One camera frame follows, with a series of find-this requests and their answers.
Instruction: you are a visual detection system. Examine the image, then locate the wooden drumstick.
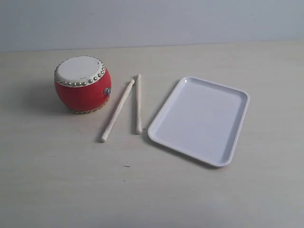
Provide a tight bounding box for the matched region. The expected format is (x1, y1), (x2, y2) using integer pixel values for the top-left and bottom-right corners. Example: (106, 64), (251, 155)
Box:
(101, 79), (135, 143)
(136, 74), (142, 134)

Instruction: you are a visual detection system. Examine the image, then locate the white plastic tray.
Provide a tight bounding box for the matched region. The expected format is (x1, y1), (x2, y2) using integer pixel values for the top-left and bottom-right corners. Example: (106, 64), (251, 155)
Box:
(147, 76), (250, 168)

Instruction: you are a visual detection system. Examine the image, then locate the small red drum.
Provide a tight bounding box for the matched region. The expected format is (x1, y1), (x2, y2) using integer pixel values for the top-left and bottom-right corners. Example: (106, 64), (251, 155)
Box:
(54, 56), (112, 114)

